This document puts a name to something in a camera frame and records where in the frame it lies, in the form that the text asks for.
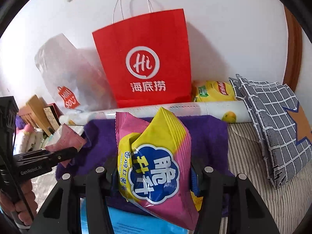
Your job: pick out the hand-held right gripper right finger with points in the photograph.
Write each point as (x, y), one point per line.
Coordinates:
(212, 182)

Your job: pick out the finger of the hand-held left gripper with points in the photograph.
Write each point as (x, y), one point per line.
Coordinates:
(36, 153)
(65, 154)

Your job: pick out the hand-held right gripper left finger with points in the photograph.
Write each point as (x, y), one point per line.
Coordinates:
(97, 182)

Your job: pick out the dusty pink snack packet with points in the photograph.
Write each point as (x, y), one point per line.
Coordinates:
(68, 139)

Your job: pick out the pink yellow chips bag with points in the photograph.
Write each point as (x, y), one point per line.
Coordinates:
(156, 170)

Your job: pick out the person's left hand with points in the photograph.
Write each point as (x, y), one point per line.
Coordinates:
(25, 199)

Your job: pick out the white printed bag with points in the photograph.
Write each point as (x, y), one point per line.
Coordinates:
(29, 141)

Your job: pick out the yellow snack packet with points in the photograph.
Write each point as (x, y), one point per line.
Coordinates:
(197, 201)

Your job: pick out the pink plush toy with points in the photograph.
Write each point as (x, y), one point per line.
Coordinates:
(27, 128)

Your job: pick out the wooden headboard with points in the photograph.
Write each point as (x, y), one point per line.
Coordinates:
(36, 109)

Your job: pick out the purple towel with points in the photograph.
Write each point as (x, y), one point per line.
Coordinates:
(209, 139)

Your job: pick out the striped mattress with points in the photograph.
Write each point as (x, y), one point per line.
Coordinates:
(256, 199)

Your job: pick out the blue tissue pack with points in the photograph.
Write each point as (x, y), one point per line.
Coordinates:
(136, 224)

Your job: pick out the fruit print paper roll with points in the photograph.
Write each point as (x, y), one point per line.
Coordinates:
(219, 109)

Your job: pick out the translucent plastic bag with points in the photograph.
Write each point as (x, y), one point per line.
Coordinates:
(73, 78)

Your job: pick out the folded plaid cloth with star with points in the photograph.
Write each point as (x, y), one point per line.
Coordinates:
(268, 117)

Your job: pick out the yellow chip bag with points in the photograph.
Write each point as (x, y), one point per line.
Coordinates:
(212, 92)

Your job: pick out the red paper bag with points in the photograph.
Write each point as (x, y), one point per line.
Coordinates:
(146, 41)

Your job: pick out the brown wooden door frame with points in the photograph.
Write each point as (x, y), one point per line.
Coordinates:
(293, 53)

